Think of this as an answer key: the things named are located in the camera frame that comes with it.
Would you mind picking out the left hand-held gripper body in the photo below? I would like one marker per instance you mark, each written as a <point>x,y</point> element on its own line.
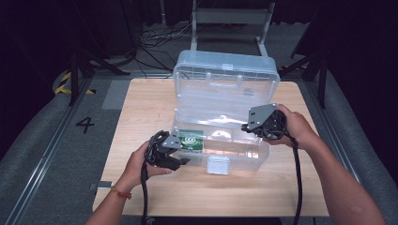
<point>159,150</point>

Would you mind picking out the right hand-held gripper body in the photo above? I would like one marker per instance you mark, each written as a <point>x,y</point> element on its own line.
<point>269,122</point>

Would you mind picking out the green and white box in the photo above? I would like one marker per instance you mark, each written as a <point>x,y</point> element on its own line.
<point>191,140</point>

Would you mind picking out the clear plastic storage box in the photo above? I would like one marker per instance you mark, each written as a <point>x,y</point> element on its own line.
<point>225,81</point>

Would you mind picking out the person's right hand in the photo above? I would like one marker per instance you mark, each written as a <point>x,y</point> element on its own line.
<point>298,126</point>

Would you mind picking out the person's left hand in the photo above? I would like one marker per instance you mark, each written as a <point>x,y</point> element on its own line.
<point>134,170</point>

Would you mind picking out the black tripod stand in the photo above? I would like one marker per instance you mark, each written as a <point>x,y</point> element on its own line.
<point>320,75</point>
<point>75,75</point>

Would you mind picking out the grey metal stand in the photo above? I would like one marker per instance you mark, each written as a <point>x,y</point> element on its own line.
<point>231,15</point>

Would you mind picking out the yellow and black floor tape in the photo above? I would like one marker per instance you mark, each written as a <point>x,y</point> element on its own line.
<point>64,86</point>

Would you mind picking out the grey table bracket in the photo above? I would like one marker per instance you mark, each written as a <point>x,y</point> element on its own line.
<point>101,185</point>

